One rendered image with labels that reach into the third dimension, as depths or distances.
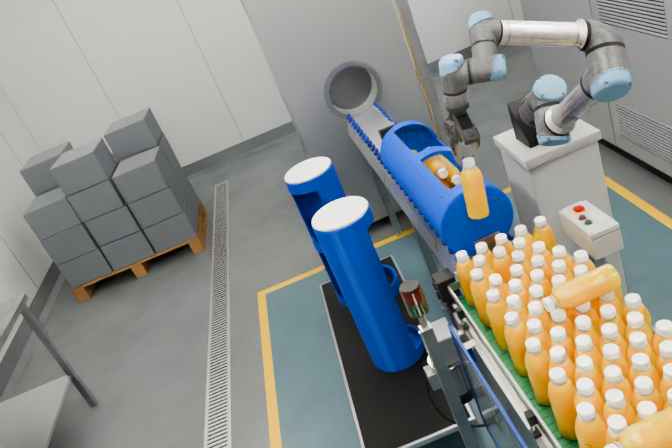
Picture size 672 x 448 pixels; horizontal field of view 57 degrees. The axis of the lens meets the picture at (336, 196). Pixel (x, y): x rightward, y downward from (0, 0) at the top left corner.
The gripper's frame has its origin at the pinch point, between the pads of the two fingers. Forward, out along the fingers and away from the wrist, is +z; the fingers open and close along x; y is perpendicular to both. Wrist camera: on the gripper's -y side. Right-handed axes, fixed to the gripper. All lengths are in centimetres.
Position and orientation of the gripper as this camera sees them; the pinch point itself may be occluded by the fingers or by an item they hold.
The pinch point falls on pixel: (468, 161)
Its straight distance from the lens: 206.8
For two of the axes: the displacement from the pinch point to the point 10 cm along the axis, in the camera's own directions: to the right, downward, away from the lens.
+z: 2.3, 8.3, 5.1
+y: -2.6, -4.5, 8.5
